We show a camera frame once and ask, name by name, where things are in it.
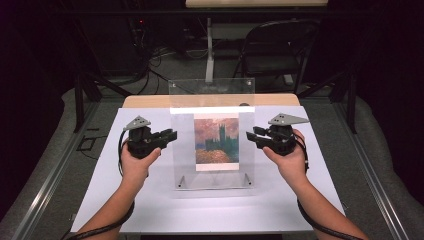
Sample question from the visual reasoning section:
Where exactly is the person's right hand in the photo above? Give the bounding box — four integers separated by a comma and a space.
262, 128, 310, 185

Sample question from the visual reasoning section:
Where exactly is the white table board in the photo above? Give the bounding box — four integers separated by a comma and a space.
70, 105, 346, 235

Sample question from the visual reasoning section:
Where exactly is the clear acrylic photo frame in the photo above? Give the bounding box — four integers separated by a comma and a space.
167, 77, 257, 194

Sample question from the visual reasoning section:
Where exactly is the bundle of black floor cables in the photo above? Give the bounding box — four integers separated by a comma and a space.
132, 46, 198, 96

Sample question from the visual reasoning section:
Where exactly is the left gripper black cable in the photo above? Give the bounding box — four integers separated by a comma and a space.
65, 129, 136, 240

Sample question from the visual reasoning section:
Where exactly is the white table leg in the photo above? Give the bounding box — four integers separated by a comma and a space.
204, 17, 215, 84

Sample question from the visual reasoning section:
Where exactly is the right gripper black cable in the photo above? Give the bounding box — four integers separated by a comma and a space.
293, 130, 365, 240

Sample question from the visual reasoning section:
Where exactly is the black metal stand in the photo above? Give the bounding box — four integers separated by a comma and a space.
297, 69, 358, 135
73, 70, 133, 134

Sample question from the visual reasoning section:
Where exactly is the metal floor rail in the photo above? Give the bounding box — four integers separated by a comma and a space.
332, 99, 415, 240
10, 99, 102, 240

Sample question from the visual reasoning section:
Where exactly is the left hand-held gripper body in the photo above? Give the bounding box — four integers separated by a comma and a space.
122, 115, 165, 160

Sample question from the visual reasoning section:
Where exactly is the wooden table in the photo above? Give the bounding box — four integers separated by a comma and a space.
121, 93, 301, 109

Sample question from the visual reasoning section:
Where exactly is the person's left hand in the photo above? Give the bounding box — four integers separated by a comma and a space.
120, 139, 162, 184

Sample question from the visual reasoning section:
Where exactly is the black folding chair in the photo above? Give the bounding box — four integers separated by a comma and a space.
231, 18, 322, 95

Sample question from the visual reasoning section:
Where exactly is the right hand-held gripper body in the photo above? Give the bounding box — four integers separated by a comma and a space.
262, 112, 311, 157

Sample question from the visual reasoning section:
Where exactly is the painting print photo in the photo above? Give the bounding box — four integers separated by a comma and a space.
193, 112, 241, 172

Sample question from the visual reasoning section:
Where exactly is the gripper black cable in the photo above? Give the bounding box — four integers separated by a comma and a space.
65, 129, 136, 240
293, 130, 365, 240

